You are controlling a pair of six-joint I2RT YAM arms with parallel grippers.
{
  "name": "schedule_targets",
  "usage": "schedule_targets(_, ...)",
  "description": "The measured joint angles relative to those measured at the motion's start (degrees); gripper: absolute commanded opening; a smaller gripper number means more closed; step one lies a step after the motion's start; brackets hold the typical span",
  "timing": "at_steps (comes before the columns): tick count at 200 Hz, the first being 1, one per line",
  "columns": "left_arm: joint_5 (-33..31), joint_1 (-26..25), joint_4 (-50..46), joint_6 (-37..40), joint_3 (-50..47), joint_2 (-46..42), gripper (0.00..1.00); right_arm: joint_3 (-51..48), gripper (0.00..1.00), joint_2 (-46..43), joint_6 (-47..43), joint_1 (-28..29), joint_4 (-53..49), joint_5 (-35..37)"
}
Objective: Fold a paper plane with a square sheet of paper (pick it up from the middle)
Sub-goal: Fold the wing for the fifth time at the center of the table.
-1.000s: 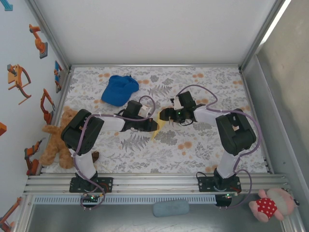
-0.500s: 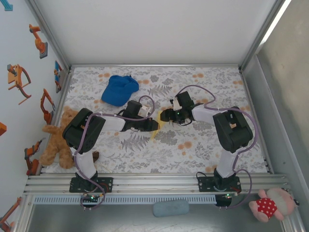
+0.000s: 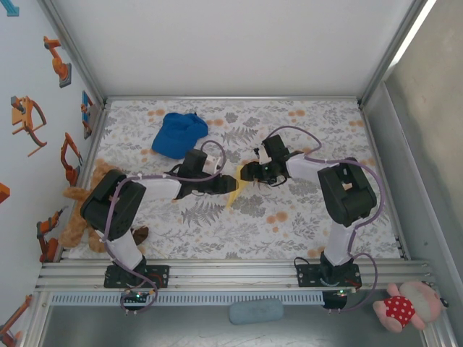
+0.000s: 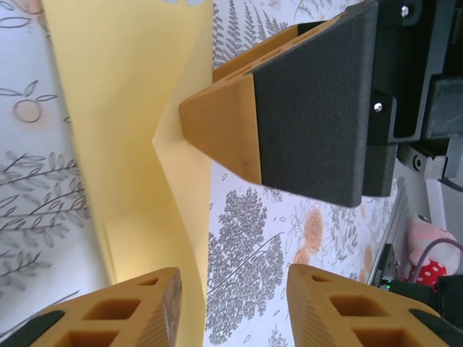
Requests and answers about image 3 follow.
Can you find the yellow paper sheet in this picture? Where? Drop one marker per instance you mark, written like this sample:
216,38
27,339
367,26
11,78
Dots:
231,200

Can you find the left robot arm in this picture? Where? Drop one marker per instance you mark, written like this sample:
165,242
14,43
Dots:
112,209

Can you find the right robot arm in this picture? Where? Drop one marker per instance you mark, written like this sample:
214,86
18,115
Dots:
347,195

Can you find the floral patterned table mat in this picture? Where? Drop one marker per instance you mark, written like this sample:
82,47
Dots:
253,231

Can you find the blue baseball cap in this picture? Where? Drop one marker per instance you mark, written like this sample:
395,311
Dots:
177,135

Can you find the grey-blue oblong sponge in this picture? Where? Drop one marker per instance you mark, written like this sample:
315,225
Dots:
256,311

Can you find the brown teddy bear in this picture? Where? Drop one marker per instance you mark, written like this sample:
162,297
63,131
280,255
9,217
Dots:
76,224

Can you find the blue and orange sticker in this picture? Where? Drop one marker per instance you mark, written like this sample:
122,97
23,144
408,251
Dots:
86,112

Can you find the pink polka dot plush toy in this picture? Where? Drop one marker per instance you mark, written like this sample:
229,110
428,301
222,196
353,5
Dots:
401,307

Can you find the orange gripper claw sticker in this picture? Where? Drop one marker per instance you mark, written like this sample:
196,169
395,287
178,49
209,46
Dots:
27,115

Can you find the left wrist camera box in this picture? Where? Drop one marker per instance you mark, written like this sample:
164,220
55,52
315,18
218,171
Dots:
199,162

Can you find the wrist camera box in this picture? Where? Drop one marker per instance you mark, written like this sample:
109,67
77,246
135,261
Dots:
275,146
199,162

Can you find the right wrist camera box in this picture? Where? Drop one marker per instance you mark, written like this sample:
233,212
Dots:
275,146

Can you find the aluminium front rail frame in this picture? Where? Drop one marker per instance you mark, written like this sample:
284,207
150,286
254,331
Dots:
231,274

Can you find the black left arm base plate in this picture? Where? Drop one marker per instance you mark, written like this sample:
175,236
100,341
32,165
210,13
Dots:
159,276

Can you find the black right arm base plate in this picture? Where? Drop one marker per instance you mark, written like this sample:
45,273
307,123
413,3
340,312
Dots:
307,276

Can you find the aluminium table side rail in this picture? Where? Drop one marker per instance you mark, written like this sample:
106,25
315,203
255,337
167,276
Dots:
88,162

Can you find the aluminium corner post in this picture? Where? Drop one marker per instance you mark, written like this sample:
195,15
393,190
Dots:
72,50
392,50

